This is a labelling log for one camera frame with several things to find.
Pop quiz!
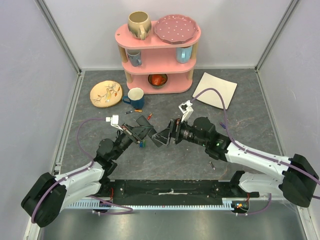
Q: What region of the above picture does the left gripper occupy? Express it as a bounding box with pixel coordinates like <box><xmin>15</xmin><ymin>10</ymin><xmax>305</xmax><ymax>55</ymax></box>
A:
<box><xmin>112</xmin><ymin>122</ymin><xmax>154</xmax><ymax>160</ymax></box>

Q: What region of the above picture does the black remote control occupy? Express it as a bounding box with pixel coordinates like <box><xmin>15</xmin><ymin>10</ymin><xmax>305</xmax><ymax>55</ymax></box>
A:
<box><xmin>136</xmin><ymin>115</ymin><xmax>163</xmax><ymax>148</ymax></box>

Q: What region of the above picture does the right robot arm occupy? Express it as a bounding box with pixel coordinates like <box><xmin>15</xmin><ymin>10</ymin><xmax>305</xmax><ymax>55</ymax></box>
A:
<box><xmin>152</xmin><ymin>117</ymin><xmax>319</xmax><ymax>208</ymax></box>

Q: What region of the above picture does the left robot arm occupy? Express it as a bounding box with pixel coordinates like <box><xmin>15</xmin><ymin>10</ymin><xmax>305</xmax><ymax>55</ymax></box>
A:
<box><xmin>21</xmin><ymin>122</ymin><xmax>153</xmax><ymax>228</ymax></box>

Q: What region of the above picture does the dark blue mug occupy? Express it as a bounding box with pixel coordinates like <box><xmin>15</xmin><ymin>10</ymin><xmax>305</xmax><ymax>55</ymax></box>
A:
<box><xmin>122</xmin><ymin>87</ymin><xmax>145</xmax><ymax>110</ymax></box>

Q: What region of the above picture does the yellow bird-pattern plate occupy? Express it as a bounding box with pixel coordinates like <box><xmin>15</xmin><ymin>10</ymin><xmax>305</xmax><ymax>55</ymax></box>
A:
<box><xmin>89</xmin><ymin>80</ymin><xmax>123</xmax><ymax>108</ymax></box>

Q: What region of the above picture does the red cup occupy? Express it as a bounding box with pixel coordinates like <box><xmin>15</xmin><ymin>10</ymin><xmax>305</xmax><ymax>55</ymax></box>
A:
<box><xmin>151</xmin><ymin>74</ymin><xmax>167</xmax><ymax>86</ymax></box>

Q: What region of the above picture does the dark patterned bowl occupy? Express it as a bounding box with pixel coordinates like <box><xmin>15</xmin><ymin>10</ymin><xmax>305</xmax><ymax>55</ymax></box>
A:
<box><xmin>148</xmin><ymin>73</ymin><xmax>168</xmax><ymax>89</ymax></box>

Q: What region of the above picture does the pink three-tier shelf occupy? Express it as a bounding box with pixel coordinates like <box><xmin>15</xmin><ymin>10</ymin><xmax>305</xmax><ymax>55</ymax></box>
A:
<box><xmin>115</xmin><ymin>24</ymin><xmax>201</xmax><ymax>95</ymax></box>

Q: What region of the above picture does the grey-blue mug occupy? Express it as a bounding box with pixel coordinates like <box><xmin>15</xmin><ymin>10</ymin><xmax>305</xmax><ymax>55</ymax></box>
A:
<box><xmin>126</xmin><ymin>49</ymin><xmax>142</xmax><ymax>67</ymax></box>

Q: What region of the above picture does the white square plate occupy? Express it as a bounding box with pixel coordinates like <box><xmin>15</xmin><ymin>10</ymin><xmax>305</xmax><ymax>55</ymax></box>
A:
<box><xmin>191</xmin><ymin>72</ymin><xmax>238</xmax><ymax>111</ymax></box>

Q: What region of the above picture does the light blue mug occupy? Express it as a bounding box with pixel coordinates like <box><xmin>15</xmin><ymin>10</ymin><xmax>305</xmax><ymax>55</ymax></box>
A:
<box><xmin>176</xmin><ymin>45</ymin><xmax>193</xmax><ymax>64</ymax></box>

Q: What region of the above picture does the beige ceramic mug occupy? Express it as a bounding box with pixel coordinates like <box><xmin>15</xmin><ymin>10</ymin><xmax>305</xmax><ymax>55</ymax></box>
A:
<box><xmin>127</xmin><ymin>11</ymin><xmax>152</xmax><ymax>41</ymax></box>

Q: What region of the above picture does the pink dotted plate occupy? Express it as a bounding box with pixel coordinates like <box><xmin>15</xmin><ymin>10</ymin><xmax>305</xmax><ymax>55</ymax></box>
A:
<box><xmin>154</xmin><ymin>14</ymin><xmax>199</xmax><ymax>45</ymax></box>

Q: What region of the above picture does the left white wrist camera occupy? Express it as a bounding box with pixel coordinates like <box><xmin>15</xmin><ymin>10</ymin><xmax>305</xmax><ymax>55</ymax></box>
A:
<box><xmin>105</xmin><ymin>114</ymin><xmax>123</xmax><ymax>131</ymax></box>

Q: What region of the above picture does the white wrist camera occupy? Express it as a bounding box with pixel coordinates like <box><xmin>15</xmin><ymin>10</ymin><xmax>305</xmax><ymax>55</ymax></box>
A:
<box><xmin>105</xmin><ymin>114</ymin><xmax>123</xmax><ymax>131</ymax></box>
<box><xmin>178</xmin><ymin>100</ymin><xmax>194</xmax><ymax>122</ymax></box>

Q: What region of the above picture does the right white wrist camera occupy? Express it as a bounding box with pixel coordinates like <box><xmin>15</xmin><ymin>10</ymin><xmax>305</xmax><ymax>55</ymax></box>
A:
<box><xmin>178</xmin><ymin>100</ymin><xmax>194</xmax><ymax>122</ymax></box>

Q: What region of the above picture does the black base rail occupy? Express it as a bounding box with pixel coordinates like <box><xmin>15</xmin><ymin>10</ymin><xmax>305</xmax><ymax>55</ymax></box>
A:
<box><xmin>93</xmin><ymin>179</ymin><xmax>260</xmax><ymax>206</ymax></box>

